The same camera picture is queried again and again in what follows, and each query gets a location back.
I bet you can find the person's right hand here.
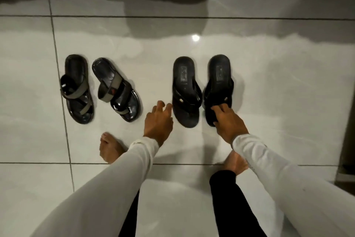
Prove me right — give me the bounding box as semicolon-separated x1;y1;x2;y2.
211;103;249;145

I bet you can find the person's left hand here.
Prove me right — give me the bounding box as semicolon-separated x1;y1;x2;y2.
143;100;174;147

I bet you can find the black flip-flop sandal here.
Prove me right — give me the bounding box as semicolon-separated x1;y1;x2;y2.
204;54;235;128
172;56;203;129

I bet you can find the person's left forearm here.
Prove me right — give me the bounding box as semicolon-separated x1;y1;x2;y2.
30;136;160;237

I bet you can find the person's right forearm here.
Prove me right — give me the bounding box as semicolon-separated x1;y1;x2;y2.
231;133;355;237

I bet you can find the person's right foot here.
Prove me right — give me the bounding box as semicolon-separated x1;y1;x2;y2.
221;151;249;176

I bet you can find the person's foot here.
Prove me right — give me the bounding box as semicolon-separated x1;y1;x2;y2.
99;132;126;165
221;151;249;176

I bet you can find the person's left foot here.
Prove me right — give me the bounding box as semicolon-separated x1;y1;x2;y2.
99;132;126;165

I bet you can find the person's right leg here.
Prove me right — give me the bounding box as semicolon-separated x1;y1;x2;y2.
209;169;267;237

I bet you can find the person's leg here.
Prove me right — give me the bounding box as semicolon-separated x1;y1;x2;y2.
209;169;267;237
119;189;141;237

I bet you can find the person's left leg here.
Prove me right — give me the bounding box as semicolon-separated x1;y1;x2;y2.
119;189;141;237

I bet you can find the dark furniture edge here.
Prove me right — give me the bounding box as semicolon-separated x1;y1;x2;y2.
334;122;355;185

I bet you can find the black sandal with grey straps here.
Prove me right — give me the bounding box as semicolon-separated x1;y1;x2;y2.
92;57;141;123
60;54;95;125

